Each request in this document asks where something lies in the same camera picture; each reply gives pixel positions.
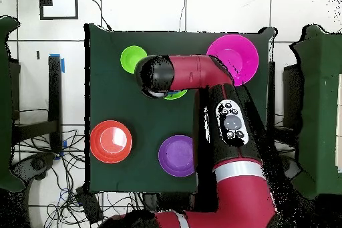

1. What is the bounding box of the black floor cable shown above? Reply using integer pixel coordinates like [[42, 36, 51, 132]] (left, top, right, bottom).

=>
[[89, 0, 114, 31]]

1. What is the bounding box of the red plastic bowl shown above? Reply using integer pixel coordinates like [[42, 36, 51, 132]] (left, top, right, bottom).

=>
[[90, 120, 134, 164]]

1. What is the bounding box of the tangle of floor cables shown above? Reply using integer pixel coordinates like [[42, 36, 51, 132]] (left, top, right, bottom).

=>
[[13, 128, 150, 228]]

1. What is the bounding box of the large pink plastic bowl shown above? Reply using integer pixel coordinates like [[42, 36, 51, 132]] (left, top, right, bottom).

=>
[[206, 33, 260, 87]]

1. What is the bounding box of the black floor box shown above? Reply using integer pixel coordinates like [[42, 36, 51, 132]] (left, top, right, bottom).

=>
[[76, 187, 104, 225]]

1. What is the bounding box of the small green plastic bowl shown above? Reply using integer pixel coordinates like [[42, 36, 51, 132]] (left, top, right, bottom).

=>
[[120, 45, 148, 74]]

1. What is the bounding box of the black pedestal leg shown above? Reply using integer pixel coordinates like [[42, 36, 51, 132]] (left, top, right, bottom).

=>
[[11, 152, 55, 182], [280, 155, 301, 182]]

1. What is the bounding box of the purple plastic bowl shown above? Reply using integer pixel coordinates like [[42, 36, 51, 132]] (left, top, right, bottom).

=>
[[158, 134, 195, 178]]

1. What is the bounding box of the blue tape strip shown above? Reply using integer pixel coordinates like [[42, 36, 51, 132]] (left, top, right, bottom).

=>
[[49, 53, 65, 74]]

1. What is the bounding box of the green cloth side table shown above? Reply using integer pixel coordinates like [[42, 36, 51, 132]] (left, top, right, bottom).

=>
[[289, 23, 342, 201], [0, 15, 26, 193]]

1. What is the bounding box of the dark green table cloth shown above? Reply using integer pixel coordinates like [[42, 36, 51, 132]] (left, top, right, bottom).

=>
[[84, 23, 278, 196]]

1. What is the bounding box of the large green plastic bowl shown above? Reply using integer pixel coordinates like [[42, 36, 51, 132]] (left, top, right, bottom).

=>
[[162, 90, 188, 101]]

